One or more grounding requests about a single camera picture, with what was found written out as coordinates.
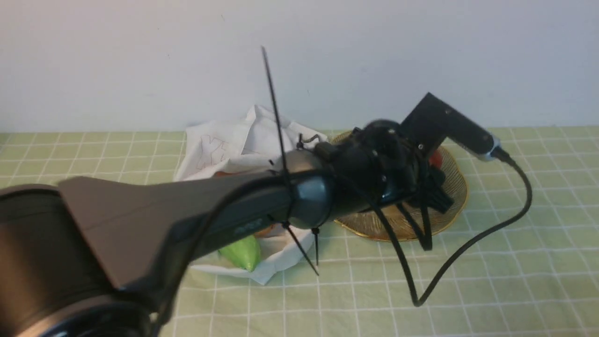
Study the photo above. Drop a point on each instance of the black zip tie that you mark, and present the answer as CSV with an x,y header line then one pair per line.
x,y
276,112

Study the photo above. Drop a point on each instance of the white cloth bag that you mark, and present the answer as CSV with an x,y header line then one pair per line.
x,y
247,144

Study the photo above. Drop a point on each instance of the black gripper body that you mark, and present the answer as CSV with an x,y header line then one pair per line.
x,y
374,167

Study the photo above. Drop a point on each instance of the orange toy pumpkin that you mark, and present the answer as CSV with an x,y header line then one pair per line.
x,y
265,232

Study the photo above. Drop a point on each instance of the green checkered tablecloth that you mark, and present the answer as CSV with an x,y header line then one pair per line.
x,y
535,278

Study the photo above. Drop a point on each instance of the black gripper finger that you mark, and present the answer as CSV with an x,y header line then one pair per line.
x,y
430,191

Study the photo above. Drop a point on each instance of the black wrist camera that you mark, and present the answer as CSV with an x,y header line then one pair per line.
x,y
433,120

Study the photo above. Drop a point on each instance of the red toy bell pepper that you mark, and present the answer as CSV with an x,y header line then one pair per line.
x,y
436,159

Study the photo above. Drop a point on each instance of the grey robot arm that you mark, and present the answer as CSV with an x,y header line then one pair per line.
x,y
96,258

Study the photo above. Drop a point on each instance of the green toy pepper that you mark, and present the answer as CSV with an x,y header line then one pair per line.
x,y
244,254

